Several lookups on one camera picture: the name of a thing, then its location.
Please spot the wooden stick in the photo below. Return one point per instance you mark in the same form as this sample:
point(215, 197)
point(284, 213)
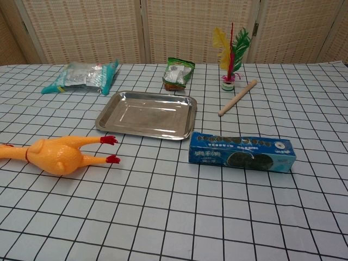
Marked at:
point(237, 98)

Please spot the checkered tablecloth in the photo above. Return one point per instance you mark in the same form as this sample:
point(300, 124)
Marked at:
point(163, 212)

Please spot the silver metal tray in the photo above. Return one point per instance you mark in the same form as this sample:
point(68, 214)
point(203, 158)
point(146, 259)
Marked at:
point(146, 114)

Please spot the blue cookie box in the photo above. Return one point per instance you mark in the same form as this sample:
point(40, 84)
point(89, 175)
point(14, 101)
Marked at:
point(239, 153)

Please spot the orange rubber chicken toy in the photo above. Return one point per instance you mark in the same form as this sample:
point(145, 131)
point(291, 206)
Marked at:
point(59, 157)

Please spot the beige folding screen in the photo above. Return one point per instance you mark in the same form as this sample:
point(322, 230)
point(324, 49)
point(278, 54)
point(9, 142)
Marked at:
point(89, 30)

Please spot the teal silver snack bag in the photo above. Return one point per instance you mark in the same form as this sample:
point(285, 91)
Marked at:
point(81, 77)

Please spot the green snack packet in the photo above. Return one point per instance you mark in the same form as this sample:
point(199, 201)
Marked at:
point(178, 74)

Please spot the colourful feather shuttlecock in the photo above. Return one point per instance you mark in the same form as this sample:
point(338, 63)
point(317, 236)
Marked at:
point(231, 59)

